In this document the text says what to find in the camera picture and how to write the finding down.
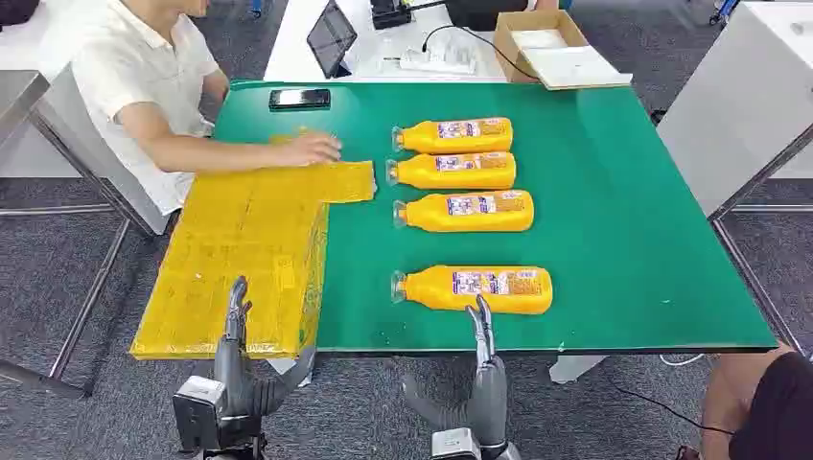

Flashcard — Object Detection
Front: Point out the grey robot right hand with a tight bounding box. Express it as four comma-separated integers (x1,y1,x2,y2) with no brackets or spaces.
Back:
402,294,509,446

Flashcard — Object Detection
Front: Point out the person's right hand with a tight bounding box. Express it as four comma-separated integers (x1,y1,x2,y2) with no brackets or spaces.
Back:
272,131,344,169

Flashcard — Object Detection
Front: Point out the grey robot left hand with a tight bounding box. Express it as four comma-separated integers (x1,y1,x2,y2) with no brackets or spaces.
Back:
214,276,317,439

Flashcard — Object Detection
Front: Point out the orange drink bottle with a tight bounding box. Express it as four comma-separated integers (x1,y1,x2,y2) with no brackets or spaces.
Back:
392,189,535,234
390,264,554,316
391,116,515,155
385,151,518,191

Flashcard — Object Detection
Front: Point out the white table leg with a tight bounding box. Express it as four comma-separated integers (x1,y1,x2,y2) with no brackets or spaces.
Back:
267,358,314,388
548,354,609,385

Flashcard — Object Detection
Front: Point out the black smartphone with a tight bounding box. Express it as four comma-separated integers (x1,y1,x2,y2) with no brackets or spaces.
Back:
268,87,332,112

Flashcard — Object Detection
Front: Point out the black tablet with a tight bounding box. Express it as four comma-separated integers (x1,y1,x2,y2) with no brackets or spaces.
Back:
306,0,359,80

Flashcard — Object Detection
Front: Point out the yellow sheet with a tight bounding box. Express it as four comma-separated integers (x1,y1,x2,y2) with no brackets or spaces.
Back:
129,129,377,361

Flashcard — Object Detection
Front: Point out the white power strip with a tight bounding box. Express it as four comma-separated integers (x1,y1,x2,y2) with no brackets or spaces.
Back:
398,47,477,75

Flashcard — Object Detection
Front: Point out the black electronic device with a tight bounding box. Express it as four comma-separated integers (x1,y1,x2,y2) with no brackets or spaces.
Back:
371,0,414,31

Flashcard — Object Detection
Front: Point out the person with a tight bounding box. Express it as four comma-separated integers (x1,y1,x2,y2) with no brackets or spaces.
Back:
676,343,813,460
37,0,344,218

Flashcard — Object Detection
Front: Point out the green table mat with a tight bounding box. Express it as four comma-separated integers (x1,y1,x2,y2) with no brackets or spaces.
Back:
212,79,779,355

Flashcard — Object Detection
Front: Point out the grey metal side table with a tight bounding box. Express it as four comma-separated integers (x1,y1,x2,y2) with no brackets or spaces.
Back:
0,63,175,238

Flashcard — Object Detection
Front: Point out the cardboard box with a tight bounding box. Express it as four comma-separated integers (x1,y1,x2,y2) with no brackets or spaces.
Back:
493,9,633,91

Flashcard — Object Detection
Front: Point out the large black case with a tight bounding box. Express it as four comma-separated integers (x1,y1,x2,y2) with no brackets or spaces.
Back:
444,0,529,33

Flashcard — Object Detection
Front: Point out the small white paper sheet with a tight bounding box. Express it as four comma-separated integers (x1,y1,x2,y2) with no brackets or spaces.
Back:
511,28,569,52

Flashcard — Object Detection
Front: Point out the large white paper sheet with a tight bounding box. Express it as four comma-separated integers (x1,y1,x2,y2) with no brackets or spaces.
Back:
521,45,633,90

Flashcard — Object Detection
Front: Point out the black bag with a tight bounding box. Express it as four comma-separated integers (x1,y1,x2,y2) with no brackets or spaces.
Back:
0,0,41,29

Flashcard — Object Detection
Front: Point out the white cabinet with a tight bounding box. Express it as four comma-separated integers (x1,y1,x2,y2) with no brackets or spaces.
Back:
657,0,813,220

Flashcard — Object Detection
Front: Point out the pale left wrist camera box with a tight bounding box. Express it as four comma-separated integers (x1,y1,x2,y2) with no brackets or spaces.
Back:
173,376,228,453

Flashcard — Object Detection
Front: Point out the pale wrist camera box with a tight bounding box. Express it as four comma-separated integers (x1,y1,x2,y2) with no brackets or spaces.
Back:
431,428,482,460
173,376,228,453

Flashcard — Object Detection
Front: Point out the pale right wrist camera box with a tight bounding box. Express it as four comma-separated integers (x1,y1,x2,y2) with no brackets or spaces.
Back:
431,428,482,460

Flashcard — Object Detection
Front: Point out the black floor cable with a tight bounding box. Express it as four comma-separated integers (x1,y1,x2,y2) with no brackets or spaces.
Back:
603,374,738,439

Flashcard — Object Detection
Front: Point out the black power cable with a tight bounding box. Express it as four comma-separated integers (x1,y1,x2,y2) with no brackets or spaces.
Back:
422,24,541,81

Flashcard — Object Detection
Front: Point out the grey metal table frame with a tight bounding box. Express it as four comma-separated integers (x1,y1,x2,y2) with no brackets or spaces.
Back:
707,126,813,358

